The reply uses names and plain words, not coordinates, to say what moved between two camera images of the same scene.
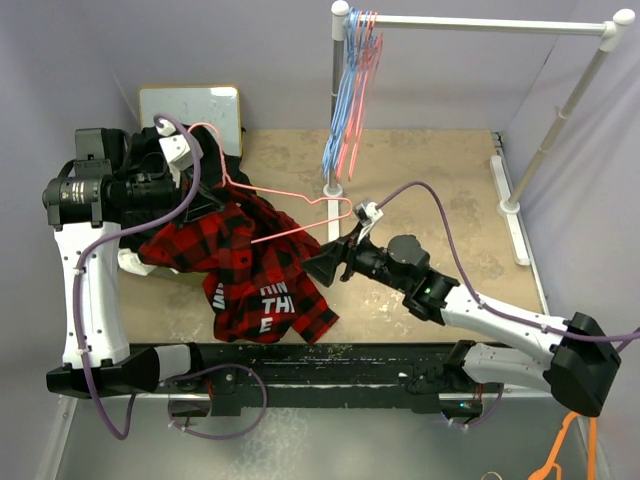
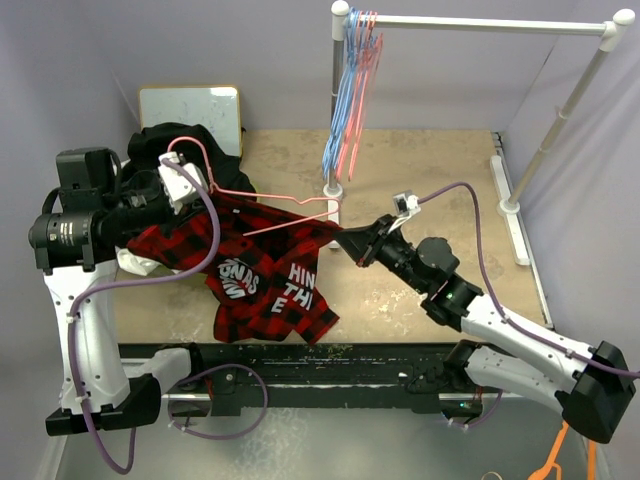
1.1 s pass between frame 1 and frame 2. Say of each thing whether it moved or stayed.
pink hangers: stayed
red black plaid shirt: stayed
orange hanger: stayed
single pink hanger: moved
